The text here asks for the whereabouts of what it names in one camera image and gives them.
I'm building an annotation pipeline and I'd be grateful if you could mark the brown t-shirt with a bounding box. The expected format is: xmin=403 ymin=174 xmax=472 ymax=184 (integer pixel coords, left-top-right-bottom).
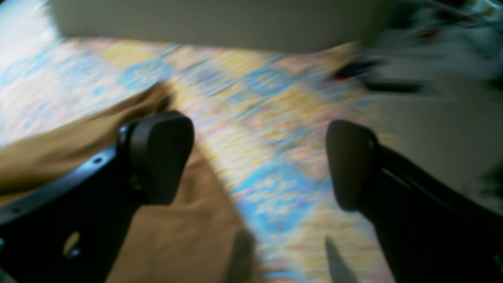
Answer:
xmin=1 ymin=82 xmax=261 ymax=283

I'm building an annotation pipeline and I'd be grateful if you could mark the patterned tile tablecloth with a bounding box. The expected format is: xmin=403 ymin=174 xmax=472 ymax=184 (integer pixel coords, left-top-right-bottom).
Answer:
xmin=1 ymin=38 xmax=400 ymax=283

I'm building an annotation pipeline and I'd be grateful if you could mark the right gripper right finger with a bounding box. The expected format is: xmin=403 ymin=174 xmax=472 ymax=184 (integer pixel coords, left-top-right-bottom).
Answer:
xmin=325 ymin=120 xmax=503 ymax=283

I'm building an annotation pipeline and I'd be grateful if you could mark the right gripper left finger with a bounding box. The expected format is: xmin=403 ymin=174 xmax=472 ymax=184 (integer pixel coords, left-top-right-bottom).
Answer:
xmin=1 ymin=111 xmax=195 ymax=283

